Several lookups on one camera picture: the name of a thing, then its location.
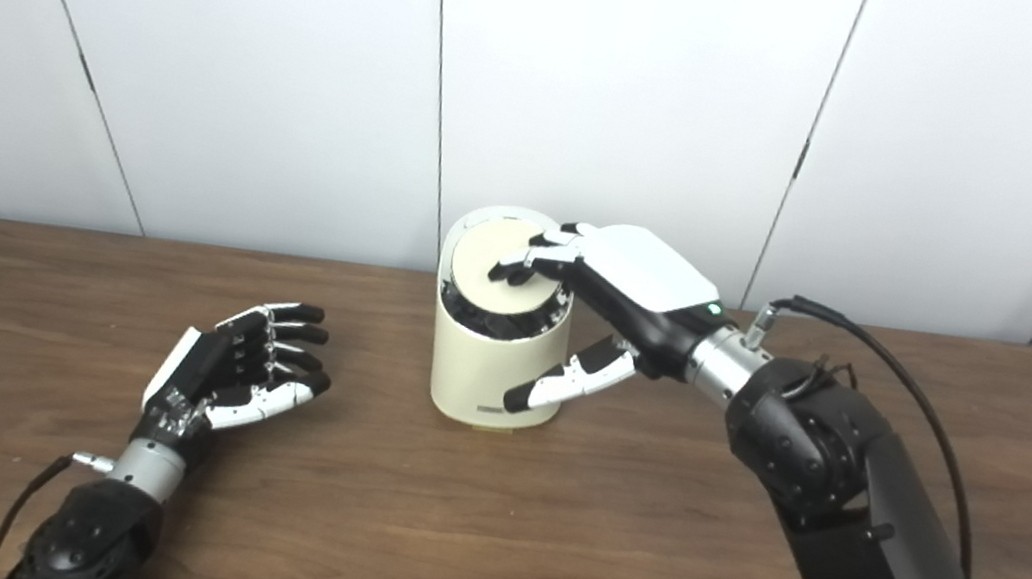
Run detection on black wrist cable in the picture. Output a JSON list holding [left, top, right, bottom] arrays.
[[0, 439, 118, 579], [713, 290, 1012, 579]]

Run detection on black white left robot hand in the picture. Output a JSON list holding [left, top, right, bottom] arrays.
[[127, 282, 343, 481]]

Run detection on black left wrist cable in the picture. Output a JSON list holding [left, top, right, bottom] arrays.
[[0, 439, 118, 579]]

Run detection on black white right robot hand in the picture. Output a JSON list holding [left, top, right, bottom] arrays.
[[469, 207, 734, 442]]

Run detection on cream-colored bin body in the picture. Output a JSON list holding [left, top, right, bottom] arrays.
[[418, 197, 588, 437]]

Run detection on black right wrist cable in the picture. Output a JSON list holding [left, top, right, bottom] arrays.
[[713, 290, 1012, 579]]

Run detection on round cream bin lid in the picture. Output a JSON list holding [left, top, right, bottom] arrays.
[[450, 212, 576, 328]]

